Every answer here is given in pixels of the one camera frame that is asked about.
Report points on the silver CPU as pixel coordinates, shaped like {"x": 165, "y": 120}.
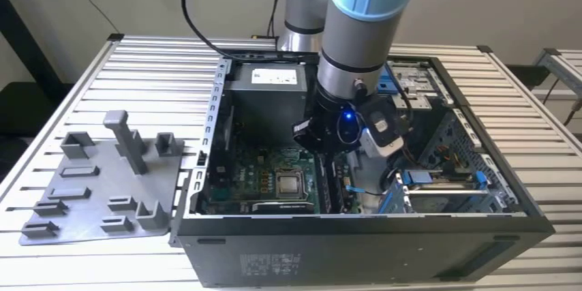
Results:
{"x": 290, "y": 184}

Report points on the black PC case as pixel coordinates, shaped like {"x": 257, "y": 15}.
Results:
{"x": 364, "y": 253}

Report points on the grey metal disk bay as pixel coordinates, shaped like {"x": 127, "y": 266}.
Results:
{"x": 454, "y": 187}

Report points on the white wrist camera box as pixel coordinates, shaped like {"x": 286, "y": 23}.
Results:
{"x": 382, "y": 134}

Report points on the blue drive carrier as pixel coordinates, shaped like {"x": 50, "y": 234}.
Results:
{"x": 388, "y": 81}

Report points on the blue disk carrier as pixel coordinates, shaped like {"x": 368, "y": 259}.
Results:
{"x": 416, "y": 178}

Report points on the grey metal side table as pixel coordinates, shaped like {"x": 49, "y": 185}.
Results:
{"x": 557, "y": 62}

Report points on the black graphics card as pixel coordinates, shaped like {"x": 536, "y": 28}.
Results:
{"x": 282, "y": 207}

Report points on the green motherboard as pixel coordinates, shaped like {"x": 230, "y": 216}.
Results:
{"x": 254, "y": 171}

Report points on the black table corner cap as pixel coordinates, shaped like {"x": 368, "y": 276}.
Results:
{"x": 115, "y": 36}
{"x": 485, "y": 49}

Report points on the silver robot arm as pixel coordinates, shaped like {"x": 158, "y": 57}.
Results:
{"x": 360, "y": 49}

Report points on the grey power supply unit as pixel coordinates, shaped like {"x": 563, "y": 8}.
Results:
{"x": 266, "y": 110}

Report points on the grey metal drive cage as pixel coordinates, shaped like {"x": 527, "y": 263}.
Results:
{"x": 422, "y": 76}

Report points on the black CPU socket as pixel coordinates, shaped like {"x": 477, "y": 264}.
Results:
{"x": 277, "y": 185}

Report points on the grey plastic parts rack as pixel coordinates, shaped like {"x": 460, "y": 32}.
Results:
{"x": 109, "y": 182}

